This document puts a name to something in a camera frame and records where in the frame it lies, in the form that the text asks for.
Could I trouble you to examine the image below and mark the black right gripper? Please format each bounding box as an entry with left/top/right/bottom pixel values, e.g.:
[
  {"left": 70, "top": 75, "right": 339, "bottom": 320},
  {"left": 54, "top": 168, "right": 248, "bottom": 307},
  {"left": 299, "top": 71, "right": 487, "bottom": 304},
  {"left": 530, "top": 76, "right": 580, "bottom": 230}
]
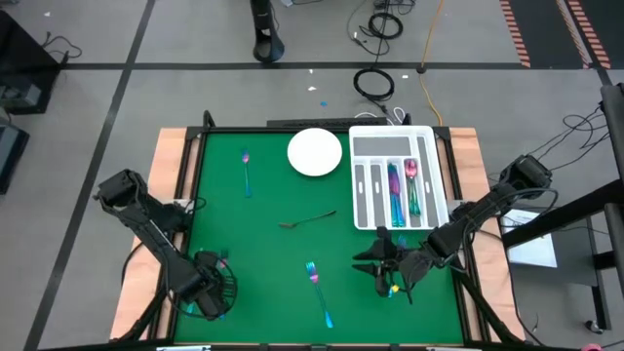
[{"left": 351, "top": 239, "right": 433, "bottom": 297}]

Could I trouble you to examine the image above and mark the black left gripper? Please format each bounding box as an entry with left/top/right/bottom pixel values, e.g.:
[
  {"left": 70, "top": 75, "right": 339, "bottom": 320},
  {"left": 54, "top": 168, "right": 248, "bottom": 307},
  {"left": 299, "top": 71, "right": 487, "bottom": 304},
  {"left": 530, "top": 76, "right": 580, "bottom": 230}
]
[{"left": 187, "top": 251, "right": 230, "bottom": 318}]

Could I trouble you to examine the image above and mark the white round plate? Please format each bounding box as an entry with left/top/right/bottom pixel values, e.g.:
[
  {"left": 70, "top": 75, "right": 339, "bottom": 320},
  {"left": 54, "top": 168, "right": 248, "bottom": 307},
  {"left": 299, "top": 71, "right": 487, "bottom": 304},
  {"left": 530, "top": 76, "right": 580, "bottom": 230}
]
[{"left": 287, "top": 127, "right": 344, "bottom": 177}]

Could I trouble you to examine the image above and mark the white plastic cutlery tray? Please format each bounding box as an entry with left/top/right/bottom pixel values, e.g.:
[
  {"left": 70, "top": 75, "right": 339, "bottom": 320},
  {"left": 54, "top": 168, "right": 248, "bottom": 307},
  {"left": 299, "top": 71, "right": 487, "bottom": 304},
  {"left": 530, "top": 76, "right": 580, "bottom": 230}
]
[{"left": 348, "top": 125, "right": 450, "bottom": 231}]

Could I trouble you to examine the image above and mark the light wooden table board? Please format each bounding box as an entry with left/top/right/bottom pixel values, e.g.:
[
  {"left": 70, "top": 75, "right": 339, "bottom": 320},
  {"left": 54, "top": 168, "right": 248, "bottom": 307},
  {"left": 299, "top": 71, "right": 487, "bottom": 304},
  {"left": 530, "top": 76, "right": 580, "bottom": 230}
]
[{"left": 109, "top": 126, "right": 527, "bottom": 342}]

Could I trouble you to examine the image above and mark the black flat bar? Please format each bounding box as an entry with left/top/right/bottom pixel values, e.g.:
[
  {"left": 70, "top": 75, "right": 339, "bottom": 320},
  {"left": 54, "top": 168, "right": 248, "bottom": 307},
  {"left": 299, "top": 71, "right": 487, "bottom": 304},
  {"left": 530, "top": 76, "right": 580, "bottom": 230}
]
[{"left": 266, "top": 116, "right": 389, "bottom": 129}]

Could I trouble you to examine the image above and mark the white paper sheet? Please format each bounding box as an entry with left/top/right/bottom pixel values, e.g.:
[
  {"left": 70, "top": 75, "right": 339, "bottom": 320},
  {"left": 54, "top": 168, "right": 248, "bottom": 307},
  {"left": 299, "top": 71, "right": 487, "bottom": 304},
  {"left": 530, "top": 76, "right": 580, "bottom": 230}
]
[{"left": 500, "top": 209, "right": 560, "bottom": 269}]

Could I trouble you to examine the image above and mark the black steel stand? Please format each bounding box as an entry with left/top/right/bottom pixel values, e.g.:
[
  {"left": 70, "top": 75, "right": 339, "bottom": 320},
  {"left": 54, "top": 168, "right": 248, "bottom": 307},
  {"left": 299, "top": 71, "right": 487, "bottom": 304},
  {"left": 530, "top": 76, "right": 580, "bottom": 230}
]
[{"left": 501, "top": 82, "right": 624, "bottom": 332}]

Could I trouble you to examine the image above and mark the small black cabinet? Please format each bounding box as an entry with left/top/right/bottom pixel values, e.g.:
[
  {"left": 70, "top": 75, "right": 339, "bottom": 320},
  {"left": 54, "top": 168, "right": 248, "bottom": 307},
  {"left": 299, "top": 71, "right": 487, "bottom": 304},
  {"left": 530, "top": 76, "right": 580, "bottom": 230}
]
[{"left": 0, "top": 121, "right": 30, "bottom": 195}]

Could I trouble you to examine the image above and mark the black floor stand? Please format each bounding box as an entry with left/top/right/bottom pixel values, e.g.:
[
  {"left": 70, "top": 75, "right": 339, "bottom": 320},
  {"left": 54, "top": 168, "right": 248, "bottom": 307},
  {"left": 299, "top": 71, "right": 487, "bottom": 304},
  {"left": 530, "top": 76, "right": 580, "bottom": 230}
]
[{"left": 249, "top": 0, "right": 287, "bottom": 63}]

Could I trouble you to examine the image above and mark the black orange-striped floor mat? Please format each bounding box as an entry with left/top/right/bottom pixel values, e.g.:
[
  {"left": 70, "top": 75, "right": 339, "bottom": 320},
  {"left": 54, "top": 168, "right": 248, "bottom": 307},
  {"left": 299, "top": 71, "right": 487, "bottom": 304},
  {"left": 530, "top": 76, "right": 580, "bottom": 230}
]
[
  {"left": 499, "top": 0, "right": 594, "bottom": 69},
  {"left": 565, "top": 0, "right": 624, "bottom": 69}
]

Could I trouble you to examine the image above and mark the large black cabinet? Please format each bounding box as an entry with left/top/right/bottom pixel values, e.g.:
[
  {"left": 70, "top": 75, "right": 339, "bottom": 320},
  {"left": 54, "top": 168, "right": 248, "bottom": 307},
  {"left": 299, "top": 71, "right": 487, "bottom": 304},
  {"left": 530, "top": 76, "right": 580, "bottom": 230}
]
[{"left": 0, "top": 9, "right": 62, "bottom": 116}]

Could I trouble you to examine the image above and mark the coiled black cable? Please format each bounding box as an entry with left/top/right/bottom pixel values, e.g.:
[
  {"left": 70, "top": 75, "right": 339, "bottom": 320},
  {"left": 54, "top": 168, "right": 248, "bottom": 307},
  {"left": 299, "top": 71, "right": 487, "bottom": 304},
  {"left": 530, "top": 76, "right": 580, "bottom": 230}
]
[
  {"left": 353, "top": 66, "right": 396, "bottom": 102},
  {"left": 368, "top": 12, "right": 405, "bottom": 41}
]

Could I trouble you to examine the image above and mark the yellow floor cable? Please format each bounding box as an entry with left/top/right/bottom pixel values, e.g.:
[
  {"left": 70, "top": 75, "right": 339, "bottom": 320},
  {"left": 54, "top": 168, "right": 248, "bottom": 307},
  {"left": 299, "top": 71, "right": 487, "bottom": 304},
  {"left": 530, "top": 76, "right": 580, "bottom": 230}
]
[{"left": 417, "top": 0, "right": 448, "bottom": 127}]

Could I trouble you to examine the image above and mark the black cable bundle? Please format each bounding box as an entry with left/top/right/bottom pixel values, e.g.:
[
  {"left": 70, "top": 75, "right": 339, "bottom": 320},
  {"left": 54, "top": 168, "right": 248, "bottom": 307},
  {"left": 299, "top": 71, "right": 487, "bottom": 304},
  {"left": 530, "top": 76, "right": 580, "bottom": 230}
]
[{"left": 526, "top": 104, "right": 613, "bottom": 189}]

